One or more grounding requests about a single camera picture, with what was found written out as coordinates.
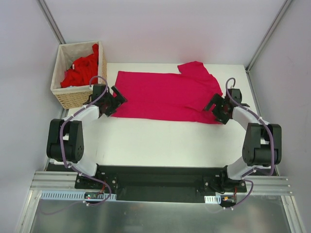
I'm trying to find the magenta t shirt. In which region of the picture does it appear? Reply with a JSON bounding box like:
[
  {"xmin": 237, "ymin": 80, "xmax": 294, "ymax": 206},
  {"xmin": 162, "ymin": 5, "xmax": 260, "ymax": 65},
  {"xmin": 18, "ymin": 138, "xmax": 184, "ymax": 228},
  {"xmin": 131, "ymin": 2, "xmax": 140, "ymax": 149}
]
[{"xmin": 113, "ymin": 61, "xmax": 223, "ymax": 124}]

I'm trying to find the left white cable duct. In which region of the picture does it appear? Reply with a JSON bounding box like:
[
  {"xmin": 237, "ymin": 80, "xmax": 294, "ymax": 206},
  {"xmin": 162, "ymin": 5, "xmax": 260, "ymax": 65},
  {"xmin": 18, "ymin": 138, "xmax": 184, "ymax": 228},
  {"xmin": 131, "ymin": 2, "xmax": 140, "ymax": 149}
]
[{"xmin": 41, "ymin": 191, "xmax": 117, "ymax": 202}]

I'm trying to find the left aluminium frame post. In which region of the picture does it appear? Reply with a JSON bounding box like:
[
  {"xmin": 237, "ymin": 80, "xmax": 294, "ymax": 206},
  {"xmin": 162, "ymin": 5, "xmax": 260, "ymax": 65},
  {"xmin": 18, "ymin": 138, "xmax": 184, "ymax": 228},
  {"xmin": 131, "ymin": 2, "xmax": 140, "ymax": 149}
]
[{"xmin": 36, "ymin": 0, "xmax": 66, "ymax": 44}]

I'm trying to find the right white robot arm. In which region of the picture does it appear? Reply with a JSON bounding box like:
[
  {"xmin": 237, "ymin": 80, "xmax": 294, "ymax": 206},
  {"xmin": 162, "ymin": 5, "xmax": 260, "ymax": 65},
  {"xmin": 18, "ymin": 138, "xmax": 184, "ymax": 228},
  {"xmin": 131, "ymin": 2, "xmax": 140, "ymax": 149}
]
[{"xmin": 205, "ymin": 88, "xmax": 282, "ymax": 192}]

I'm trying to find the red t shirt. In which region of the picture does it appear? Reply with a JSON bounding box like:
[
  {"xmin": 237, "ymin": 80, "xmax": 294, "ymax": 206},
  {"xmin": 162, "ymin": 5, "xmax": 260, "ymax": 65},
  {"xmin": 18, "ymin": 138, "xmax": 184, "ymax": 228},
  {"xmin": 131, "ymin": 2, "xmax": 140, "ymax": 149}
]
[{"xmin": 60, "ymin": 44, "xmax": 99, "ymax": 88}]

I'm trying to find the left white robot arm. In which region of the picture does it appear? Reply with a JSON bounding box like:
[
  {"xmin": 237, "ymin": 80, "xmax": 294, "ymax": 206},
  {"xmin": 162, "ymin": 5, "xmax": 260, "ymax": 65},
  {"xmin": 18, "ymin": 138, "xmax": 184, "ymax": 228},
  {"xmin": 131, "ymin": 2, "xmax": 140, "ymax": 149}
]
[{"xmin": 46, "ymin": 83, "xmax": 127, "ymax": 189}]

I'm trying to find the wicker laundry basket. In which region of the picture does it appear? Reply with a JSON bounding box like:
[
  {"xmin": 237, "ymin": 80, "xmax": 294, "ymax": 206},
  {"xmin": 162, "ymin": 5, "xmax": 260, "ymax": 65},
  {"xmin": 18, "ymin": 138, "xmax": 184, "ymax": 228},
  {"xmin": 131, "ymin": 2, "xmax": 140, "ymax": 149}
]
[{"xmin": 51, "ymin": 41, "xmax": 107, "ymax": 109}]

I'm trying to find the aluminium frame post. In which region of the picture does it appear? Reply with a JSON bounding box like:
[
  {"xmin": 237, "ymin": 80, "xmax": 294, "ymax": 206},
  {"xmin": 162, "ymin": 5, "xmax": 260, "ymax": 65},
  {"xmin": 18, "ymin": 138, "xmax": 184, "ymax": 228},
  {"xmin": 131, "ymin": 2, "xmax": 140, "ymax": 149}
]
[
  {"xmin": 245, "ymin": 0, "xmax": 294, "ymax": 74},
  {"xmin": 36, "ymin": 0, "xmax": 66, "ymax": 44}
]

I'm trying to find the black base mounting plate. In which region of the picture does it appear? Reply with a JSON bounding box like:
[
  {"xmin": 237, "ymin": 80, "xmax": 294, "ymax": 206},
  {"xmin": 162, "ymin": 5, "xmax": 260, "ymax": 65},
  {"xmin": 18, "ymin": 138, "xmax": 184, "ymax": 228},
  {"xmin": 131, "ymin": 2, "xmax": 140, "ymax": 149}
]
[{"xmin": 74, "ymin": 165, "xmax": 247, "ymax": 203}]

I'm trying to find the white cable duct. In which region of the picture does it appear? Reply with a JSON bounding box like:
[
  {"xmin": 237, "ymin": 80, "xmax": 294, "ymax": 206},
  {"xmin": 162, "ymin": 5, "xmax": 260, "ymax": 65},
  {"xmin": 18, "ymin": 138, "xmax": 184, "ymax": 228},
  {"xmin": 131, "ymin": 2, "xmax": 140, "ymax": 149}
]
[
  {"xmin": 41, "ymin": 191, "xmax": 117, "ymax": 202},
  {"xmin": 204, "ymin": 195, "xmax": 221, "ymax": 204}
]

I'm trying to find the right white cable duct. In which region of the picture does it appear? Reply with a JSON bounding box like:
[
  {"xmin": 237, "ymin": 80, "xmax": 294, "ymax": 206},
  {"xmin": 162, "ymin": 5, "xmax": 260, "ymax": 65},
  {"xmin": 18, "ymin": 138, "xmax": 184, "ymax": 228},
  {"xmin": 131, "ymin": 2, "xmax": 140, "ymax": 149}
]
[{"xmin": 204, "ymin": 195, "xmax": 221, "ymax": 204}]

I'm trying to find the right aluminium frame post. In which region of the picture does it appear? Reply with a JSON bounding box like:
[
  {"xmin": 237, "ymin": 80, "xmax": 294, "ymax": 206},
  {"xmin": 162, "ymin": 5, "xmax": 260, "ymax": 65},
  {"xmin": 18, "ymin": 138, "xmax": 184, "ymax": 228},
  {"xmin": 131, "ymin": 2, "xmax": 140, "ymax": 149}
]
[{"xmin": 245, "ymin": 0, "xmax": 294, "ymax": 74}]

